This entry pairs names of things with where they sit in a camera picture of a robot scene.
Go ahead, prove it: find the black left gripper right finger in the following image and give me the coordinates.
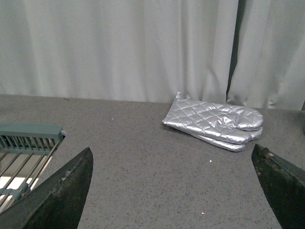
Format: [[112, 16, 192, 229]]
[[251, 144, 305, 229]]

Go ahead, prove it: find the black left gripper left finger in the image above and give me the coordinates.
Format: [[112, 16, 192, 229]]
[[0, 147, 93, 229]]

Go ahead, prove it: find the lower silver oven mitt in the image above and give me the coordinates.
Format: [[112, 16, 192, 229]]
[[191, 127, 263, 152]]

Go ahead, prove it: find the silver oven mitt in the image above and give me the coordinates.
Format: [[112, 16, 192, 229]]
[[191, 127, 263, 152], [163, 92, 264, 143]]

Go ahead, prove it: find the upper silver oven mitt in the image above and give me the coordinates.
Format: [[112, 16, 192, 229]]
[[163, 92, 264, 143]]

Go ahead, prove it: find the right grey curtain panel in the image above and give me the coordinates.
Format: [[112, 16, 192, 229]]
[[227, 0, 305, 110]]

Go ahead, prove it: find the grey curtain panel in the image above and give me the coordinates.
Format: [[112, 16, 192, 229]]
[[227, 0, 305, 110], [0, 0, 238, 103]]

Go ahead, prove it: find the left grey curtain panel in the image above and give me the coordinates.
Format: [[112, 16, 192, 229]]
[[0, 0, 238, 103]]

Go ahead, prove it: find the green wire dish rack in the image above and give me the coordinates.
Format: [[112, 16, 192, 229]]
[[0, 122, 66, 211]]

